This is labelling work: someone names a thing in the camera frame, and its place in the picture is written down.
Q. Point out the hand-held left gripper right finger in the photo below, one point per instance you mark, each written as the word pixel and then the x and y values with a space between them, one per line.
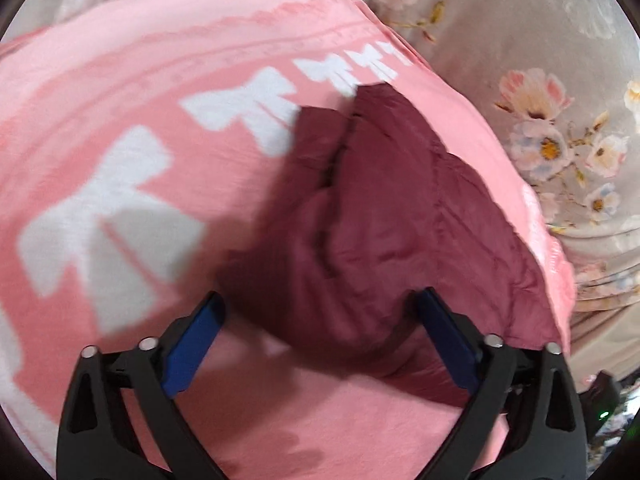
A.
pixel 450 342

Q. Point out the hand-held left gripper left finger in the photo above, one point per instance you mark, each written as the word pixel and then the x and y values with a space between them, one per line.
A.
pixel 192 342

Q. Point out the maroon puffer jacket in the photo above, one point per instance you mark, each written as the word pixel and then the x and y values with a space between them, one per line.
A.
pixel 390 220

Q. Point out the pink blanket with white print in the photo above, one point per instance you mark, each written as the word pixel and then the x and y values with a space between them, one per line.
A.
pixel 100 85

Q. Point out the grey floral bedsheet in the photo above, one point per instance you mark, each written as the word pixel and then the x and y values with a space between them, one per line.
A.
pixel 500 35

